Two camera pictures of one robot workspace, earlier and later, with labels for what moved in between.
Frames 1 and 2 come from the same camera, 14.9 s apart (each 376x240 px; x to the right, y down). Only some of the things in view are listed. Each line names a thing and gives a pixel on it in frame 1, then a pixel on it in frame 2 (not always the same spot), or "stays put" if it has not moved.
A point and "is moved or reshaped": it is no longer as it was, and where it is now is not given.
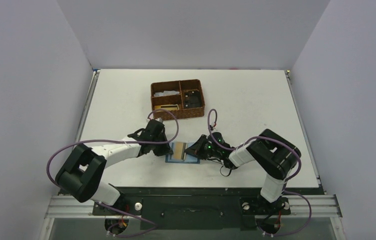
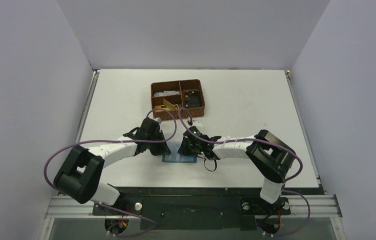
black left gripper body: [160, 144] stays put
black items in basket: [192, 99] stays put
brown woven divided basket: [185, 98] stays put
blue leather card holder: [189, 158] is moved or reshaped
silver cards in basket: [166, 92] stays put
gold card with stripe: [179, 149] -> [168, 105]
